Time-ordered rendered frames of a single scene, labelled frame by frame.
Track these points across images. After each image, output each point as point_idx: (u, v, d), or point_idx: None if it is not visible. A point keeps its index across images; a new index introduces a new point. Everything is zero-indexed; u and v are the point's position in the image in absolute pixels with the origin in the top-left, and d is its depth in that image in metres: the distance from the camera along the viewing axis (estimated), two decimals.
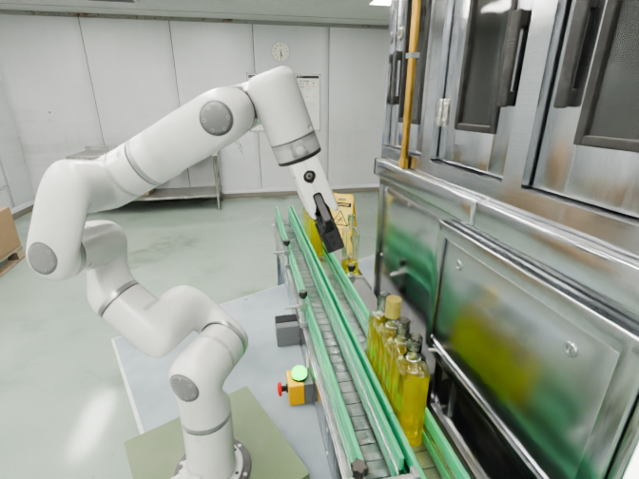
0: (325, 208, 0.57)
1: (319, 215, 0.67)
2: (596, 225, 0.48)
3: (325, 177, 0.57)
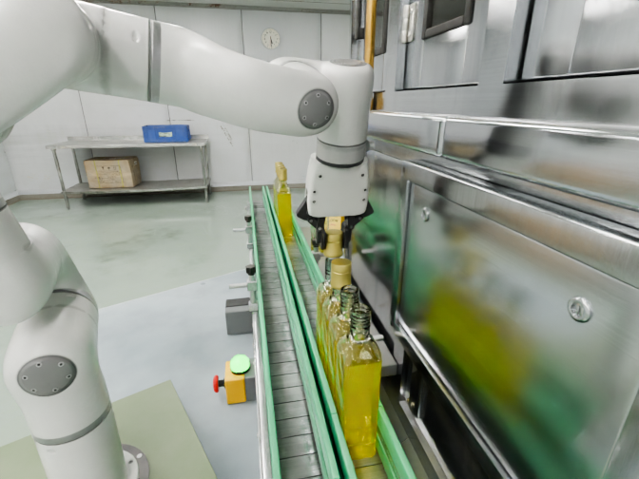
0: (368, 200, 0.63)
1: (320, 222, 0.63)
2: (625, 95, 0.28)
3: None
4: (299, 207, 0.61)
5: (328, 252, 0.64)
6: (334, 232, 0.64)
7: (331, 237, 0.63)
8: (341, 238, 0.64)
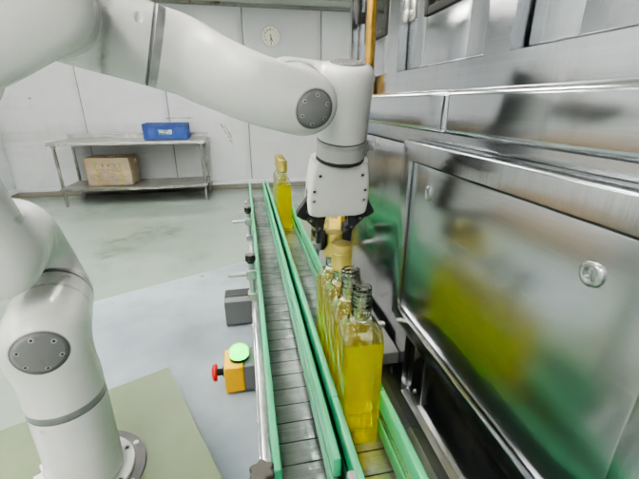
0: (368, 200, 0.63)
1: (319, 222, 0.63)
2: None
3: None
4: (299, 207, 0.61)
5: (328, 252, 0.64)
6: (334, 232, 0.64)
7: (331, 237, 0.63)
8: (341, 238, 0.64)
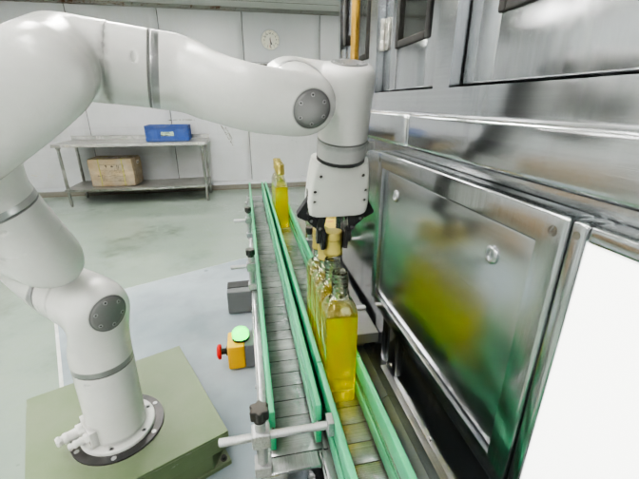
0: (368, 200, 0.63)
1: (320, 222, 0.63)
2: (518, 97, 0.39)
3: None
4: (299, 207, 0.61)
5: (316, 245, 0.77)
6: None
7: None
8: None
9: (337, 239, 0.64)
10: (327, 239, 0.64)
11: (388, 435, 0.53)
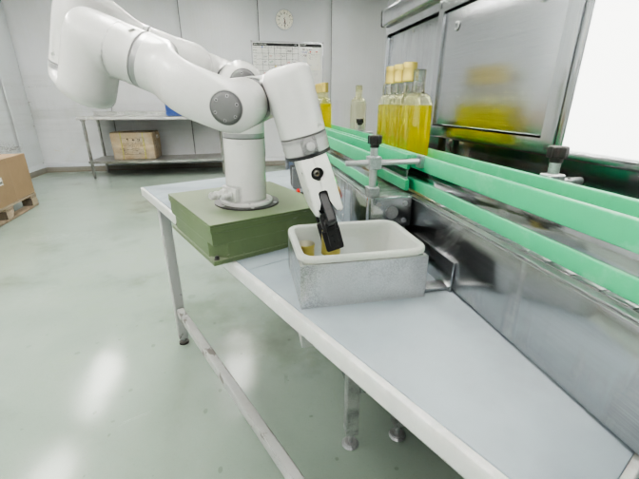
0: (330, 207, 0.58)
1: None
2: None
3: (333, 175, 0.57)
4: None
5: (389, 80, 0.98)
6: (393, 66, 0.98)
7: (392, 67, 0.97)
8: None
9: (415, 67, 0.87)
10: (407, 67, 0.87)
11: (464, 162, 0.74)
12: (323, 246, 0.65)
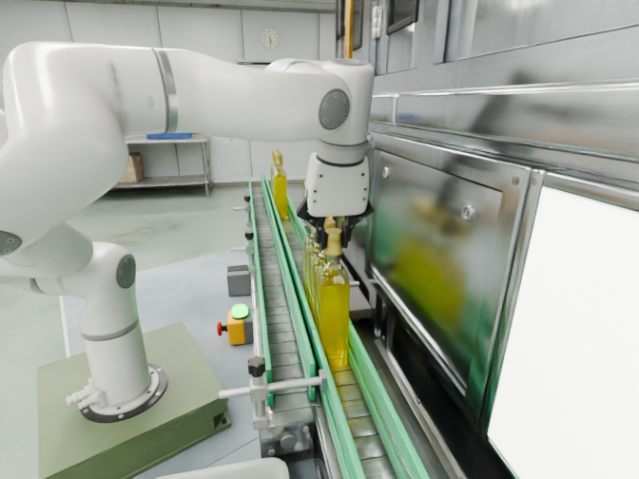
0: (368, 200, 0.63)
1: (320, 222, 0.63)
2: (491, 67, 0.43)
3: None
4: (299, 207, 0.61)
5: None
6: None
7: None
8: None
9: None
10: None
11: (377, 389, 0.57)
12: (338, 247, 0.65)
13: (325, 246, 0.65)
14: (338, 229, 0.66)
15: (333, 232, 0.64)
